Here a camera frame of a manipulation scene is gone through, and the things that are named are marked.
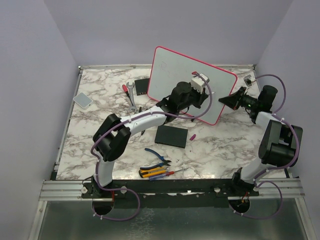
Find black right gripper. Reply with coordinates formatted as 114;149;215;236
219;87;260;111

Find pink framed whiteboard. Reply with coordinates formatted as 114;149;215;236
147;46;238;126

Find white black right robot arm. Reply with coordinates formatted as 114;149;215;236
218;85;303;196

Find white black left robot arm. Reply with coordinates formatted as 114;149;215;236
90;76;213;198

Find red blue screwdriver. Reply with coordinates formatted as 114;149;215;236
149;169;185;181

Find yellow black utility knife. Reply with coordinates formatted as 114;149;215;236
138;166;167;179

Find small white square box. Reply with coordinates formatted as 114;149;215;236
73;92;93;110

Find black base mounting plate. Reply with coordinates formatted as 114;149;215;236
81;179;259;209

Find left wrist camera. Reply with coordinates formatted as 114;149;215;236
190;71;210;94

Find black flat network switch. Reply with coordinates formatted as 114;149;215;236
154;125;188;149

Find black rear network switch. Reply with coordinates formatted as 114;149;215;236
134;78;150;96

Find black handled wire stripper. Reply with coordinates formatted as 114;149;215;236
138;106;146;136

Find red handled wrench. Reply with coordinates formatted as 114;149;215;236
122;82;137;113

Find blue handled cutting pliers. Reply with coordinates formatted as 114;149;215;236
144;148;171;166

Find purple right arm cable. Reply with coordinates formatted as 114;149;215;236
232;74;300;220

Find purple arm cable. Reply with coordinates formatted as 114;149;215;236
232;74;300;220
90;73;214;222

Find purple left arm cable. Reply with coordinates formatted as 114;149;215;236
90;73;214;222

